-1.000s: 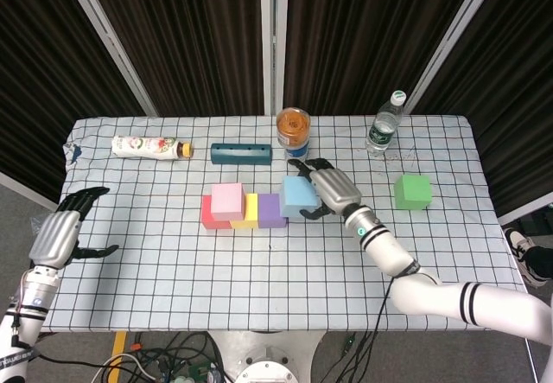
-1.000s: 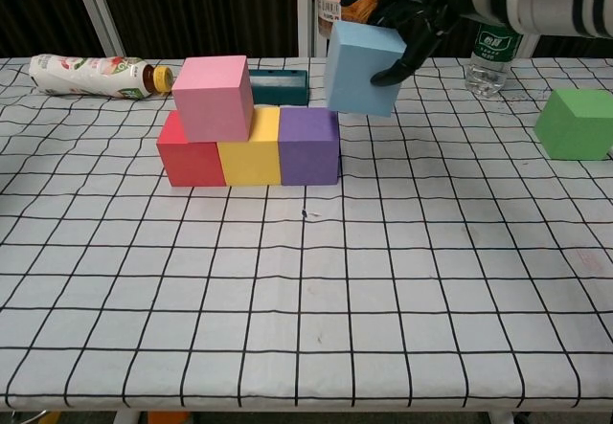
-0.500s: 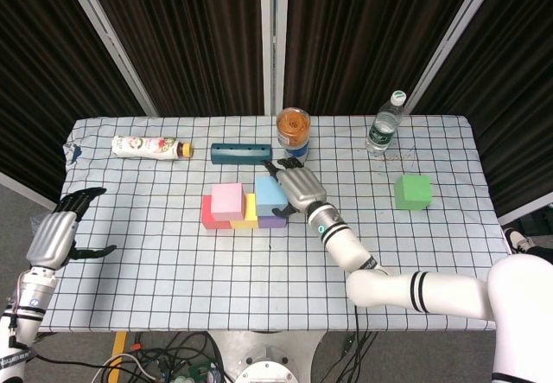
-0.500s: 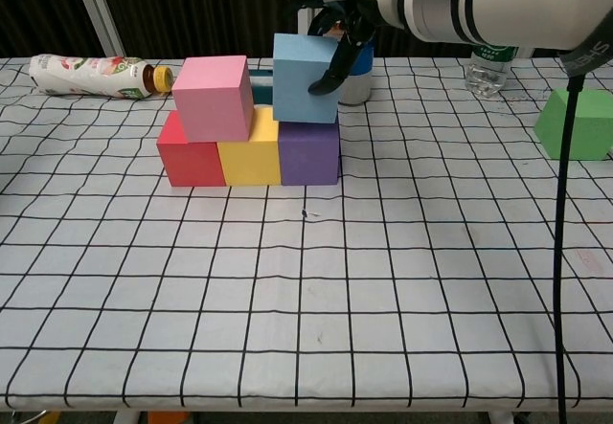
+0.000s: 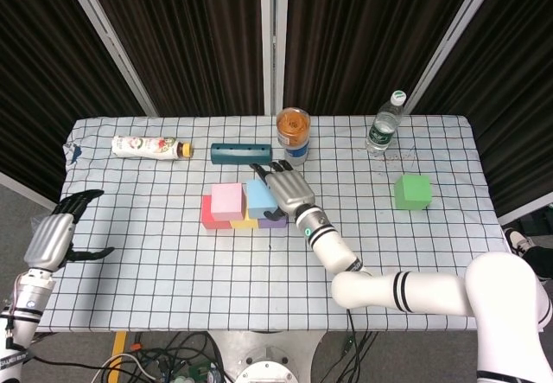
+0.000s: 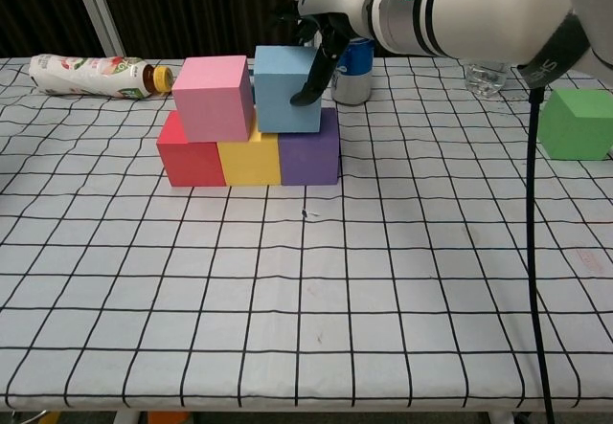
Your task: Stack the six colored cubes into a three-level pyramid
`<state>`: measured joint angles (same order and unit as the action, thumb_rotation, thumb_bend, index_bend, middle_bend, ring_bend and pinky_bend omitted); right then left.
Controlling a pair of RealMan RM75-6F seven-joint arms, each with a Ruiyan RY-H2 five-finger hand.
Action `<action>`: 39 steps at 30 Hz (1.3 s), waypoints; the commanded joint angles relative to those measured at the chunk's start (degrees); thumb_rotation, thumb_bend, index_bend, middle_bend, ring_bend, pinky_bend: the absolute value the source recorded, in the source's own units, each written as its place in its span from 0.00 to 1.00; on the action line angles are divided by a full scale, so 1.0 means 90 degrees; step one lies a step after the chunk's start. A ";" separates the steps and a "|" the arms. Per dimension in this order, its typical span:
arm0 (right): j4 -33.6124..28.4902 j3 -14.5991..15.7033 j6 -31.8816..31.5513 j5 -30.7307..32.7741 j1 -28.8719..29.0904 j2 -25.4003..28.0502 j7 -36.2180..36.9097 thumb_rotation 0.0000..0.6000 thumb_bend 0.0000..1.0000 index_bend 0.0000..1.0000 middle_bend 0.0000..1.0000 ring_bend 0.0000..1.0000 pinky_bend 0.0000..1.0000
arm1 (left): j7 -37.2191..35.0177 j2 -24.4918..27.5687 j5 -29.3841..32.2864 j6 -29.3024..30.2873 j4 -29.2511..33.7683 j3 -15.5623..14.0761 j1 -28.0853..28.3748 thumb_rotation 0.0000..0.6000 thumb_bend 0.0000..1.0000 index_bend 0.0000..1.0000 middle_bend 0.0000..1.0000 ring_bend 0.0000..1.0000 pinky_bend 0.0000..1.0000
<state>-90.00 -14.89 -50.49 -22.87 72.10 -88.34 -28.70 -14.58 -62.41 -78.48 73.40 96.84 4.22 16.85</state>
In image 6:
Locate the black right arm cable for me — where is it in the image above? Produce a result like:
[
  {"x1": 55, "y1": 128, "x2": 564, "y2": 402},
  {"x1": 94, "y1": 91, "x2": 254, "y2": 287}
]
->
[{"x1": 526, "y1": 77, "x2": 556, "y2": 424}]

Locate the light blue foam cube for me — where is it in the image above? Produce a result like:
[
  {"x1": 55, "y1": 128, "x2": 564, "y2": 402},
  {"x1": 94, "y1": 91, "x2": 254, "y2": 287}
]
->
[{"x1": 252, "y1": 45, "x2": 323, "y2": 134}]

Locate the yellow foam cube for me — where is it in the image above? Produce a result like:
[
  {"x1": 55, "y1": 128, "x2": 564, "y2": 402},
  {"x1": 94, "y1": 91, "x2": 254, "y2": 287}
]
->
[{"x1": 217, "y1": 131, "x2": 283, "y2": 187}]

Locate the green foam cube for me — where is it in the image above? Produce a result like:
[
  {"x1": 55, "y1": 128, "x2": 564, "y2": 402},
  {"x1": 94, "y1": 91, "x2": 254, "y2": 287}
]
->
[{"x1": 535, "y1": 87, "x2": 613, "y2": 161}]

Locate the dark pleated partition panel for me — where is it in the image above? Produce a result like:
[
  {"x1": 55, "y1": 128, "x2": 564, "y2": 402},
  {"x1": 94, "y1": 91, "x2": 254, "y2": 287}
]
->
[
  {"x1": 93, "y1": 0, "x2": 299, "y2": 57},
  {"x1": 0, "y1": 0, "x2": 104, "y2": 57}
]

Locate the white yellow-capped drink bottle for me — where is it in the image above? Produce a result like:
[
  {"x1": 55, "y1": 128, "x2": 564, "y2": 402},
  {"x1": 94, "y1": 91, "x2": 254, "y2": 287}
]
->
[{"x1": 29, "y1": 54, "x2": 174, "y2": 100}]

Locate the blue drink can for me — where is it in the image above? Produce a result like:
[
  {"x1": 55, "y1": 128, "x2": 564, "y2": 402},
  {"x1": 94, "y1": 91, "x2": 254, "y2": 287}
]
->
[{"x1": 330, "y1": 38, "x2": 375, "y2": 105}]

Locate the red foam cube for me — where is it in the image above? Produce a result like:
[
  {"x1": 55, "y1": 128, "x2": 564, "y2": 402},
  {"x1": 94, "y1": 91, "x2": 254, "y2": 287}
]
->
[{"x1": 156, "y1": 110, "x2": 226, "y2": 189}]

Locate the orange object under table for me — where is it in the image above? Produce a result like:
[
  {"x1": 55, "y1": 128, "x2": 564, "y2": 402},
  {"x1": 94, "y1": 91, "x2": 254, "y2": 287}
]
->
[{"x1": 147, "y1": 410, "x2": 191, "y2": 424}]

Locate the white black-checked tablecloth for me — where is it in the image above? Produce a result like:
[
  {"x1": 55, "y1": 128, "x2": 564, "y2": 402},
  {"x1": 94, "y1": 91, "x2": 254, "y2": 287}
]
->
[{"x1": 0, "y1": 56, "x2": 613, "y2": 413}]

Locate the clear green-label water bottle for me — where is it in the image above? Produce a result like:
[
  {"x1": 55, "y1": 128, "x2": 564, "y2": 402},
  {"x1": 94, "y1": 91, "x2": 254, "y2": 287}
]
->
[{"x1": 463, "y1": 58, "x2": 511, "y2": 99}]

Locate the pink foam cube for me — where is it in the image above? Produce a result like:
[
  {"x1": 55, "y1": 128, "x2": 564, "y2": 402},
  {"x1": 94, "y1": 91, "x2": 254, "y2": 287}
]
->
[{"x1": 170, "y1": 55, "x2": 255, "y2": 143}]

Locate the purple foam cube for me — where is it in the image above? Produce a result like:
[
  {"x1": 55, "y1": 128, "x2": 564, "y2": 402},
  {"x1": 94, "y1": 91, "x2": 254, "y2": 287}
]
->
[{"x1": 277, "y1": 106, "x2": 342, "y2": 187}]

